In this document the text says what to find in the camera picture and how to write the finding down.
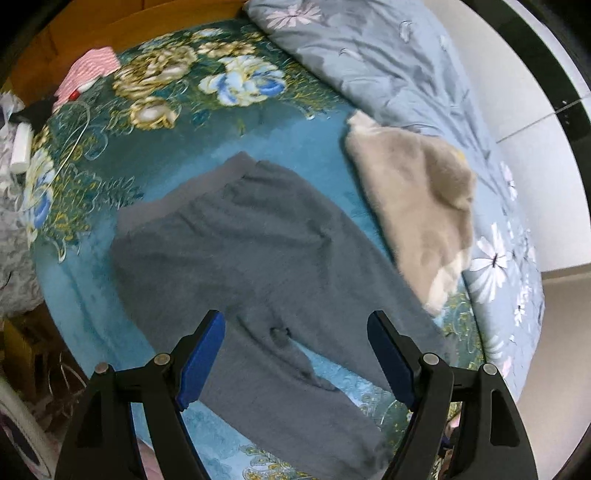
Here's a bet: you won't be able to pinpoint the grey pants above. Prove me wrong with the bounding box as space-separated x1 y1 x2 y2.
110 152 455 480

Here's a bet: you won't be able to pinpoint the thin white cable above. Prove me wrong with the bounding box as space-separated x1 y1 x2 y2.
18 99 93 213

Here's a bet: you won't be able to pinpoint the white cylindrical object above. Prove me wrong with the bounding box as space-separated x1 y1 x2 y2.
11 122 34 174

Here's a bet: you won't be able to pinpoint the teal floral bed sheet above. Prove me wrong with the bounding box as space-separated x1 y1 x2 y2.
25 21 485 480

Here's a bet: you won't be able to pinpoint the beige fluffy sweater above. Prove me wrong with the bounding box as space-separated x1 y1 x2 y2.
342 110 477 317

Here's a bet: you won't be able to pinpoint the dark cloth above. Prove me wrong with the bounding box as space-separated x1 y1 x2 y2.
11 99 58 127

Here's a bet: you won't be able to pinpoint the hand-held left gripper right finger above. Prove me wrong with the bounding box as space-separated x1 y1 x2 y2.
367 310 539 480

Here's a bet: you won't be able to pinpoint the white round appliance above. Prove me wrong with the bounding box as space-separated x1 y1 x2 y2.
0 374 61 480

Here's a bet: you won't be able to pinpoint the pink striped cloth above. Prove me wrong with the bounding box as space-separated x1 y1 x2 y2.
53 46 122 109

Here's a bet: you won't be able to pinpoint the light blue floral duvet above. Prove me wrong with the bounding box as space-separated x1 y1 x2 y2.
244 0 546 407

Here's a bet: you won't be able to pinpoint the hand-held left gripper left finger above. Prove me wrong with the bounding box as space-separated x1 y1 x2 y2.
54 309 227 480

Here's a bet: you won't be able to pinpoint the wooden bed frame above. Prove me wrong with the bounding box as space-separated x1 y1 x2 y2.
0 0 252 93

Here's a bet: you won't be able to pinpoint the grey patterned cloth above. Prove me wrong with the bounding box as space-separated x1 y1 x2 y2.
0 92 47 319

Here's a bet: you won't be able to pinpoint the white wardrobe with black strip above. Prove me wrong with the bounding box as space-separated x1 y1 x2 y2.
425 0 591 278

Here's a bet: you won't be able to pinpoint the yellow box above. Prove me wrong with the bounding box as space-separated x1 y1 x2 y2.
0 318 47 402

